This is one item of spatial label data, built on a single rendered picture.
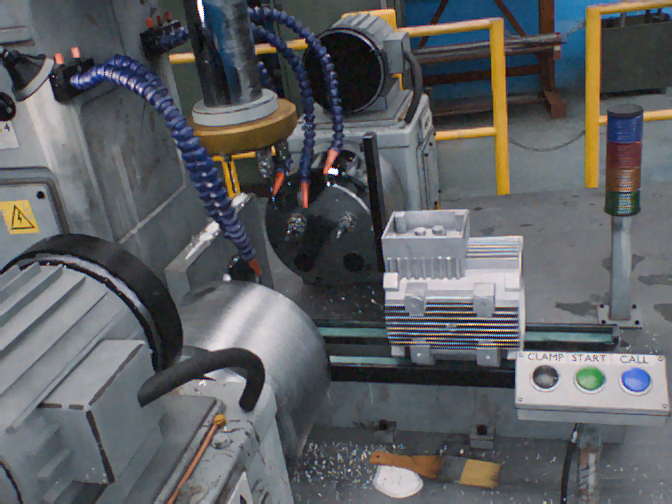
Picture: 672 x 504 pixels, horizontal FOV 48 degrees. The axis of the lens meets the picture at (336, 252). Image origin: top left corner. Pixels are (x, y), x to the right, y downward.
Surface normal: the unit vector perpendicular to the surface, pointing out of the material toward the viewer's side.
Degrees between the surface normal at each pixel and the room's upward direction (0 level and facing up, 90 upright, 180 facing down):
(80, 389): 0
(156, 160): 90
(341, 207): 90
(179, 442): 0
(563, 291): 0
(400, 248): 90
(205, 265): 90
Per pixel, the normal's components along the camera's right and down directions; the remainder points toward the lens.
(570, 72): -0.12, 0.44
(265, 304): 0.33, -0.80
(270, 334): 0.56, -0.66
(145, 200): 0.96, -0.01
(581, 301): -0.14, -0.89
